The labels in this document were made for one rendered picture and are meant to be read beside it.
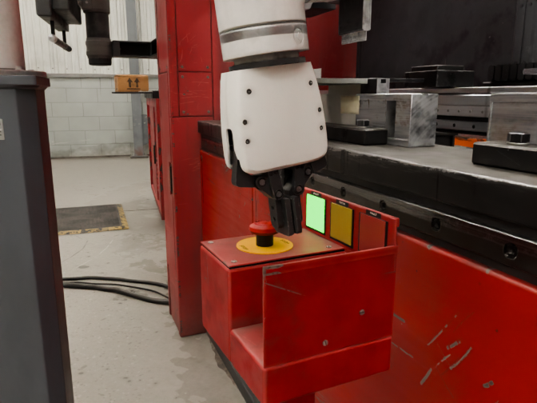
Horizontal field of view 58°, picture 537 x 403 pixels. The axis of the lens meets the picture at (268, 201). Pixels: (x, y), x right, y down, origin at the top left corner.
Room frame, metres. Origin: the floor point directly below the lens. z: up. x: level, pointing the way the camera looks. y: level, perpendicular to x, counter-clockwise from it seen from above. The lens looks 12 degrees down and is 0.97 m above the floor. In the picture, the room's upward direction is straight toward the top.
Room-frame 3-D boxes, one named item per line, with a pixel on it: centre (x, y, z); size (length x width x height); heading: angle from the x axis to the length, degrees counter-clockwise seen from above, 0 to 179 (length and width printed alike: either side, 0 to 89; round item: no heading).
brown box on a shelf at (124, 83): (3.38, 0.93, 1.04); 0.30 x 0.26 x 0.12; 17
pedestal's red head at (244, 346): (0.55, -0.02, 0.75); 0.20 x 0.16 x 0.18; 26
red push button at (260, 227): (0.59, 0.00, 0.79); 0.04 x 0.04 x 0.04
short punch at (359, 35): (1.11, -0.19, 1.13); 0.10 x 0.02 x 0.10; 22
